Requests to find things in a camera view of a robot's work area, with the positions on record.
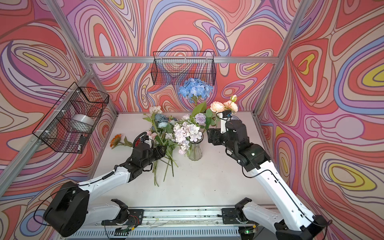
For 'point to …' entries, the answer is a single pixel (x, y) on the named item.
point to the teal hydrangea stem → (162, 120)
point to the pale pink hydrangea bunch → (185, 132)
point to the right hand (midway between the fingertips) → (216, 132)
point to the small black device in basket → (82, 140)
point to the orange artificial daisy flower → (116, 140)
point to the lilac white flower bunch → (161, 132)
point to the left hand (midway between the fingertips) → (166, 147)
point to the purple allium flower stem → (200, 118)
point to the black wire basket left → (68, 125)
